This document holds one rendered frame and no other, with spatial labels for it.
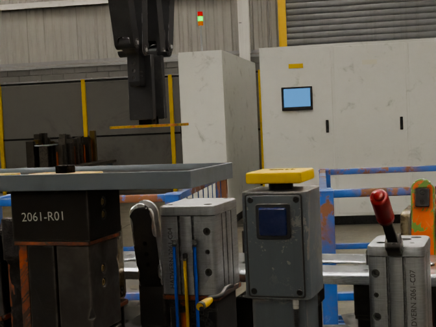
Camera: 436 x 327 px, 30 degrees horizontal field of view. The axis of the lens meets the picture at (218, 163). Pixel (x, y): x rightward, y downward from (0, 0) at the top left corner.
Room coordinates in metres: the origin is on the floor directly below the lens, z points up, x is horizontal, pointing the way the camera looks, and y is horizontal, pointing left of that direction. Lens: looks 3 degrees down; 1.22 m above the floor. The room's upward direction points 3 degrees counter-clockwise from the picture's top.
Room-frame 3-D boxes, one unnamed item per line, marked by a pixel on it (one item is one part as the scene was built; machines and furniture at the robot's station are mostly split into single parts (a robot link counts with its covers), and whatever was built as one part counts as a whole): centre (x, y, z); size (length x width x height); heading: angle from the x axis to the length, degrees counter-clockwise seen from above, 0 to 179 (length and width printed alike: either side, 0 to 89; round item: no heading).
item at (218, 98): (10.33, -0.08, 1.22); 2.40 x 0.54 x 2.45; 168
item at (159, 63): (0.91, 0.07, 1.26); 0.03 x 0.01 x 0.07; 65
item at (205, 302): (0.99, 0.01, 1.00); 0.12 x 0.01 x 0.01; 160
